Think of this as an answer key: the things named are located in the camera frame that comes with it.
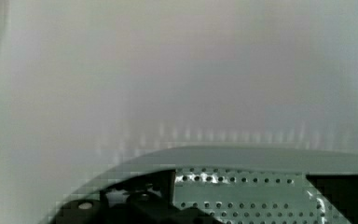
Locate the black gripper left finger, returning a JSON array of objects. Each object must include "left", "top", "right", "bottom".
[{"left": 99, "top": 170, "right": 176, "bottom": 215}]

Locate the green plastic strainer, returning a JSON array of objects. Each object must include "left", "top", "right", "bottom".
[{"left": 39, "top": 147, "right": 358, "bottom": 224}]

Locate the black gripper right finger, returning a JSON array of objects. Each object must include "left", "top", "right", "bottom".
[{"left": 307, "top": 175, "right": 358, "bottom": 224}]

